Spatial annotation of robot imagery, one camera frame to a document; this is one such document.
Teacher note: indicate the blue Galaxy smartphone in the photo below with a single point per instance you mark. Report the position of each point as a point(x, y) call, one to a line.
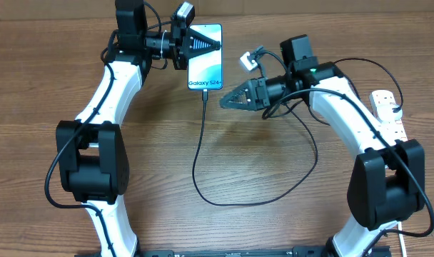
point(205, 72)

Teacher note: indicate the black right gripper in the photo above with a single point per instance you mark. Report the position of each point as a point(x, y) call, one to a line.
point(254, 105)

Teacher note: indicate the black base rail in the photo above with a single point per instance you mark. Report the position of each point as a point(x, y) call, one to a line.
point(238, 252)

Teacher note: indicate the white power strip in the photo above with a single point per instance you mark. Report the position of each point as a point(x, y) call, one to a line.
point(380, 97)

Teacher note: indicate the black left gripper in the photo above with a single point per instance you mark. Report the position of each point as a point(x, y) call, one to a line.
point(181, 41)

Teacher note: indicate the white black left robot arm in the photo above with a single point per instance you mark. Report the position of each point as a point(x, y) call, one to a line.
point(91, 156)

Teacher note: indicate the white charger adapter plug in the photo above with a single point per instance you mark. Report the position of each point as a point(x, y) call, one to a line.
point(388, 113)

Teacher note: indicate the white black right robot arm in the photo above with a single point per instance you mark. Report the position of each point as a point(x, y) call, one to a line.
point(387, 184)

